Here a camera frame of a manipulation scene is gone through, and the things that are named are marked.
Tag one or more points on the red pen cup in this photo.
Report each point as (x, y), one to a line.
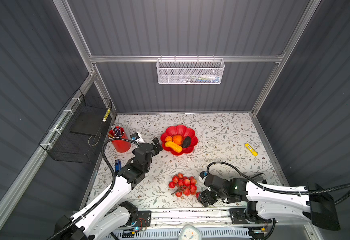
(118, 134)

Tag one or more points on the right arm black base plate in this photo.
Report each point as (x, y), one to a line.
(241, 216)

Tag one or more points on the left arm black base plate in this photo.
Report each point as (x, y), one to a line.
(139, 219)

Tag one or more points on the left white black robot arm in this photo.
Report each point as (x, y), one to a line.
(108, 212)

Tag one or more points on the white round timer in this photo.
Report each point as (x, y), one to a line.
(189, 232)

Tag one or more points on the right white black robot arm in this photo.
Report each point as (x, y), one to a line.
(310, 203)

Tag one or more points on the dark fake avocado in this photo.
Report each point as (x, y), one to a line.
(186, 142)

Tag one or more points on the black wire wall basket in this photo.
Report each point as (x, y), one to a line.
(77, 135)

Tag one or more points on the yellow fake corn cob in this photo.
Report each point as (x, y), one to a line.
(175, 147)

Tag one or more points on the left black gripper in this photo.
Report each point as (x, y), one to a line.
(156, 144)

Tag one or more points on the red fake grape bunch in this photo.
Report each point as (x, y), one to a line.
(183, 185)

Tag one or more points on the floral table mat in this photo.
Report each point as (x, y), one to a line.
(222, 138)

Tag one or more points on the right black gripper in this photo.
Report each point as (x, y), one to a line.
(208, 199)

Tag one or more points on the red flower-shaped fruit bowl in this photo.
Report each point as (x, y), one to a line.
(180, 130)

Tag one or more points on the white wire mesh basket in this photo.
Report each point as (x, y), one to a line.
(190, 70)

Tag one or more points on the orange fake persimmon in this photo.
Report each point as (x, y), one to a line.
(178, 139)

